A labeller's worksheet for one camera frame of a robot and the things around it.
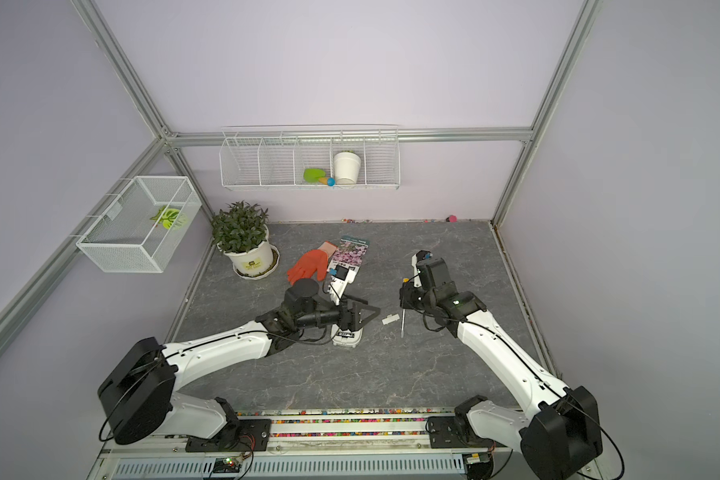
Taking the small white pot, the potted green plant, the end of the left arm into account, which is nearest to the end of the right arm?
the end of the left arm

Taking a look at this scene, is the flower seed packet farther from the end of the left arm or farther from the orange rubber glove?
the end of the left arm

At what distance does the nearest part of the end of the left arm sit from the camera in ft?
2.04

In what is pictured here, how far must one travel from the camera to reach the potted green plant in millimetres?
940

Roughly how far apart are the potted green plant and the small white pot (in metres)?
0.29

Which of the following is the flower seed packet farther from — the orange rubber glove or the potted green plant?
the potted green plant

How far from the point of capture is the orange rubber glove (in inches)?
41.7

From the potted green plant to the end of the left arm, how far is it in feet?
1.22

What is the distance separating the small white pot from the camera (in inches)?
36.6

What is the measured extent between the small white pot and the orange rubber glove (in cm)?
30

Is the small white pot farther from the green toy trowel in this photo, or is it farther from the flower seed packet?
the flower seed packet
